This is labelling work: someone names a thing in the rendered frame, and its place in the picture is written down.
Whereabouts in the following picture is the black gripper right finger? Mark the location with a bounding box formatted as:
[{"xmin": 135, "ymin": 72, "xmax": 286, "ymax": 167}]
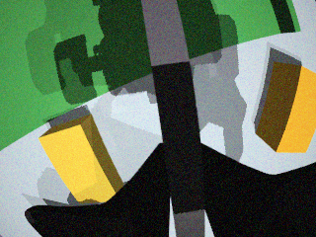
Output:
[{"xmin": 201, "ymin": 143, "xmax": 316, "ymax": 237}]

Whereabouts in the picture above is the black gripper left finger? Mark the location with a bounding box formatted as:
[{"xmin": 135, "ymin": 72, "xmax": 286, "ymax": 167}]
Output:
[{"xmin": 25, "ymin": 143, "xmax": 170, "ymax": 237}]

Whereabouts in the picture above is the orange cube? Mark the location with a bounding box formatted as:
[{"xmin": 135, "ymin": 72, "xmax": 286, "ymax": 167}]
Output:
[{"xmin": 256, "ymin": 62, "xmax": 316, "ymax": 153}]

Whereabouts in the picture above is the green putting mat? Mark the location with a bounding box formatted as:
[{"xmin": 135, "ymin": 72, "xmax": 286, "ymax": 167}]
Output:
[{"xmin": 0, "ymin": 0, "xmax": 280, "ymax": 150}]

